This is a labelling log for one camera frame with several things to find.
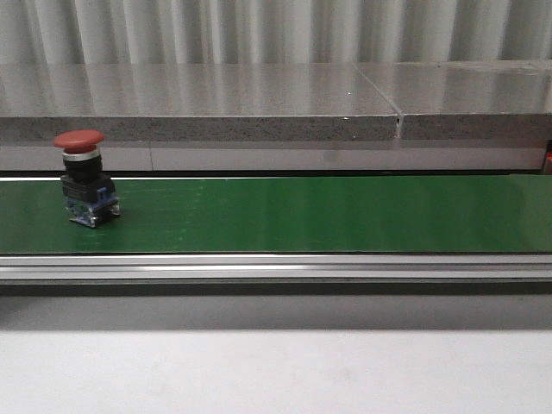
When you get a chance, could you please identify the grey stone countertop slab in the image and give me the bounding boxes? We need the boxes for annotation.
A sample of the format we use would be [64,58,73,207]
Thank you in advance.
[1,61,551,142]

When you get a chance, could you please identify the aluminium conveyor frame rail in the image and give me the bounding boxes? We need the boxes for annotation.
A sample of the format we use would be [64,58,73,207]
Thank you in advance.
[1,254,551,285]

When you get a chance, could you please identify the white pleated curtain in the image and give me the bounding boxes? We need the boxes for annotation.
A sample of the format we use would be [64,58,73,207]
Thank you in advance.
[1,1,551,64]

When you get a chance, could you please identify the red mushroom push button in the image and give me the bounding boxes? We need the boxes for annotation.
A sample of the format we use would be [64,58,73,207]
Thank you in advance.
[53,129,121,229]

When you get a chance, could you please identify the green conveyor belt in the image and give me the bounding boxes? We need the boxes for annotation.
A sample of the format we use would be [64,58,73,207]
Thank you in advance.
[1,174,551,254]

